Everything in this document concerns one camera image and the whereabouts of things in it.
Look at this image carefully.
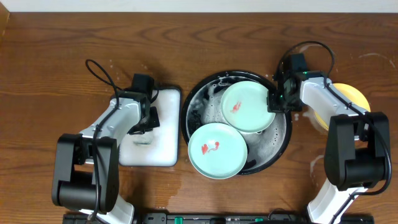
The black round tray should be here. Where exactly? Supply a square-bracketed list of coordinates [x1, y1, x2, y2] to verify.
[181, 70, 292, 175]

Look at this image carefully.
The right black cable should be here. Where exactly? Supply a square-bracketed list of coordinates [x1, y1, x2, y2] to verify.
[275, 40, 393, 224]

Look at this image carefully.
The mint green plate front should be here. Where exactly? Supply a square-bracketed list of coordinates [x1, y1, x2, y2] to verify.
[188, 123, 248, 179]

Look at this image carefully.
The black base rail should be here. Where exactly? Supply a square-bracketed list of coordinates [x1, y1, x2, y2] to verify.
[62, 212, 375, 224]

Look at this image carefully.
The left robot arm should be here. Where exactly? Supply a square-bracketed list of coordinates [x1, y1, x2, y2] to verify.
[52, 91, 160, 223]

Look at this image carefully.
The green and yellow sponge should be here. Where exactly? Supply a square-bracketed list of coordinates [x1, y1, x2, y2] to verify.
[132, 136, 153, 145]

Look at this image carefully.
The mint green plate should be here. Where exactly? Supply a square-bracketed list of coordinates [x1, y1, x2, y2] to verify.
[188, 123, 248, 179]
[221, 81, 275, 133]

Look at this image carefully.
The black cable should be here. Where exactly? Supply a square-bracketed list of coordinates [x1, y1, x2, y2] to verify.
[275, 40, 393, 224]
[85, 58, 125, 223]

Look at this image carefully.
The yellow plate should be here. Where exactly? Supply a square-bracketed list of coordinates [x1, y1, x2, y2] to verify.
[308, 83, 371, 134]

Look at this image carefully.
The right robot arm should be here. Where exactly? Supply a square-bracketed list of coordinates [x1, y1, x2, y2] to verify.
[267, 70, 392, 223]

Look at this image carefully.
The left black cable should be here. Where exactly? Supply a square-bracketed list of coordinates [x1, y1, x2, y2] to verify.
[85, 58, 125, 223]

